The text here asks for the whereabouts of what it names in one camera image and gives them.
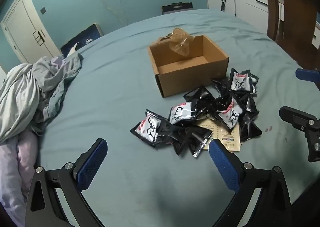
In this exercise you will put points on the beige paper sachet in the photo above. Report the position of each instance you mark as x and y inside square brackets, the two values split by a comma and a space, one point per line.
[228, 139]

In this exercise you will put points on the teal bed sheet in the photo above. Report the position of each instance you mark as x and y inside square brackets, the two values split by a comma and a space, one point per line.
[120, 92]

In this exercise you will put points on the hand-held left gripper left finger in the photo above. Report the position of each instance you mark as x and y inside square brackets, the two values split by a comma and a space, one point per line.
[92, 164]

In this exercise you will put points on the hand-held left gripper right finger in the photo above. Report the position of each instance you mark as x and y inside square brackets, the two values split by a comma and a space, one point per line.
[223, 164]

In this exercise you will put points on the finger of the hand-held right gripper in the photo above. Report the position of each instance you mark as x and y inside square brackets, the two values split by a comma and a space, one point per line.
[300, 119]
[307, 74]

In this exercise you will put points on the crumpled clear plastic tape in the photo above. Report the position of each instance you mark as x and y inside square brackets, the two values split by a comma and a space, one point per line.
[180, 42]

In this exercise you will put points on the white door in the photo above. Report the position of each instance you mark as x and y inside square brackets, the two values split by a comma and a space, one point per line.
[22, 24]

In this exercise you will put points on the white cabinet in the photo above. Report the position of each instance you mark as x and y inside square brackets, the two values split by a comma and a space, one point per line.
[245, 5]

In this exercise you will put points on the brown cardboard box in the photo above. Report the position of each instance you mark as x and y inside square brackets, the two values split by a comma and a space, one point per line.
[190, 79]

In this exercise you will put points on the brown wooden chair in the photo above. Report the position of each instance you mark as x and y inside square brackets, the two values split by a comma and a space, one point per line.
[292, 17]

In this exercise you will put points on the dark blue framed picture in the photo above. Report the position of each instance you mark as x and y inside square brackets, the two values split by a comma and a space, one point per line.
[85, 36]

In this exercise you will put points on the crumpled grey clothes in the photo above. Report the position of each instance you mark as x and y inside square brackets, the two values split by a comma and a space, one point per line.
[30, 87]

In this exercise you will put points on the lilac cloth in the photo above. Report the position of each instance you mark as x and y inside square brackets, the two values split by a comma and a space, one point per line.
[17, 167]

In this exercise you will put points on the grey wall switch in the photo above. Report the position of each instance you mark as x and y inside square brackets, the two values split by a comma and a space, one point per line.
[43, 10]

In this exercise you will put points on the pile of black snack packets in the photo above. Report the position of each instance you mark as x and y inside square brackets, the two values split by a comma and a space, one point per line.
[240, 82]

